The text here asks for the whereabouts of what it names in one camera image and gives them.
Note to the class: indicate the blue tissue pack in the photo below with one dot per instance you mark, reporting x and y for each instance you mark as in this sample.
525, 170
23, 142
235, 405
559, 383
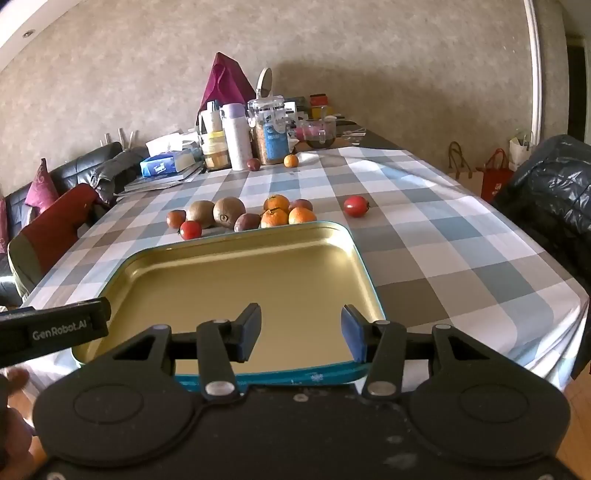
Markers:
159, 165

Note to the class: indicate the orange mandarin with stem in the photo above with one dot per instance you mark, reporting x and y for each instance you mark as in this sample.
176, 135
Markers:
274, 220

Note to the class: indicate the grey jacket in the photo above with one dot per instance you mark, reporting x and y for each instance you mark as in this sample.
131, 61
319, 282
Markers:
115, 168

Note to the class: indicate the white paper bag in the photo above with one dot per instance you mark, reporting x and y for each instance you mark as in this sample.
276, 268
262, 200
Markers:
521, 150

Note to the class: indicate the wooden board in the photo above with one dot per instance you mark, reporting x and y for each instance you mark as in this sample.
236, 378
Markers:
344, 144

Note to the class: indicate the brown paper bag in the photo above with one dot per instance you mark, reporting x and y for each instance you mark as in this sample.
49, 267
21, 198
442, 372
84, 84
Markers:
461, 170

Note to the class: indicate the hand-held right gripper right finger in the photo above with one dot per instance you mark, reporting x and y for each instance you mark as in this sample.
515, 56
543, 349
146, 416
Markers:
353, 337

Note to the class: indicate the person's left hand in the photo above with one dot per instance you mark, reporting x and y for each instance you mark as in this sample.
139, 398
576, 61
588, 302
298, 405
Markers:
19, 378

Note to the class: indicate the purple passion fruit with stem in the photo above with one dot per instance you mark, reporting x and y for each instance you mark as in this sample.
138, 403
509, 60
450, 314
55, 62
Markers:
247, 222

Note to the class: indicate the large red tomato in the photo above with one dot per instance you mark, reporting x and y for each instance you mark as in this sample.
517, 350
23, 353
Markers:
355, 205

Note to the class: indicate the glass jar blue label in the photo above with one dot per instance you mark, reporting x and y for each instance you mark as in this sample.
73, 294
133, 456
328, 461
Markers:
268, 134

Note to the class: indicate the round white mirror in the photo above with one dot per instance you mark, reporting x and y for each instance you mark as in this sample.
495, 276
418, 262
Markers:
264, 79

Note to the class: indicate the red yellow box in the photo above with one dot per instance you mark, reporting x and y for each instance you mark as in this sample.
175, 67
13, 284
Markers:
318, 104

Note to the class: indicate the checked tablecloth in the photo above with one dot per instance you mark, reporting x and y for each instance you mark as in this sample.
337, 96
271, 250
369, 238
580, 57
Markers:
415, 240

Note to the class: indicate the recessed ceiling light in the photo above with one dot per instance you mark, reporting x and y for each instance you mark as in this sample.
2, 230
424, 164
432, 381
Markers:
28, 32

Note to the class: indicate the small red tomato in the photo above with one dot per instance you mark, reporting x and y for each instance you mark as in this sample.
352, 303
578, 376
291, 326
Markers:
190, 229

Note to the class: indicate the large brown kiwi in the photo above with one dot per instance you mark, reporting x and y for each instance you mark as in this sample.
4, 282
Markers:
228, 211

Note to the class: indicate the black puffer jacket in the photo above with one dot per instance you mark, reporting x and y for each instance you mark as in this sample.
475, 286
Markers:
549, 184

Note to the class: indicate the white door frame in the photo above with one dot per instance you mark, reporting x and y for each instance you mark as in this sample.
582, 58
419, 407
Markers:
535, 69

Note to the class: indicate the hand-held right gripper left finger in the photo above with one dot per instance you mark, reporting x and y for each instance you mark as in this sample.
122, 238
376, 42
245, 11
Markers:
247, 334

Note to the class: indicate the red paper bag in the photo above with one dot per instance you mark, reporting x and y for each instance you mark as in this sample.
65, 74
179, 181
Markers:
496, 177

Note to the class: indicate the black leather sofa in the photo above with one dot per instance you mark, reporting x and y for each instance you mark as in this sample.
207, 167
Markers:
69, 170

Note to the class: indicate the glass measuring cup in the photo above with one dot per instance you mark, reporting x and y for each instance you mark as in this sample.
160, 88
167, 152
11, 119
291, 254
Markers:
318, 131

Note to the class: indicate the magenta cushion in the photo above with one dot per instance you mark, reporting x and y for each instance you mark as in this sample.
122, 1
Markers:
41, 184

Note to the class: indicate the white tissue box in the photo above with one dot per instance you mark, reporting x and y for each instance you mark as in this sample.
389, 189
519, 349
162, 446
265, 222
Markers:
164, 144

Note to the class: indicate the white lilac thermos bottle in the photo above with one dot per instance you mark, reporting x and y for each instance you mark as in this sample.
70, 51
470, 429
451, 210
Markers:
235, 134

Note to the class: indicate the yellow lid jar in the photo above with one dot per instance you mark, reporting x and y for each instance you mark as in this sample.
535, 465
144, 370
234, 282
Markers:
215, 150

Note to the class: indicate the gold metal tray blue rim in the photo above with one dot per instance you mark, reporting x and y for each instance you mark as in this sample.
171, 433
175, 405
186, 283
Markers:
231, 277

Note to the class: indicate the magenta gift bag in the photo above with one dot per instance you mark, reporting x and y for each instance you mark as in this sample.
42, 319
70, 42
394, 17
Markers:
221, 78

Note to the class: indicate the stack of magazines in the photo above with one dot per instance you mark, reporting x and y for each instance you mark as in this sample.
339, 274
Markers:
157, 183

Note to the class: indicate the dark red tomato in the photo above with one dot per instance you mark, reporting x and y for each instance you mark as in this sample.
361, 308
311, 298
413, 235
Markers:
175, 218

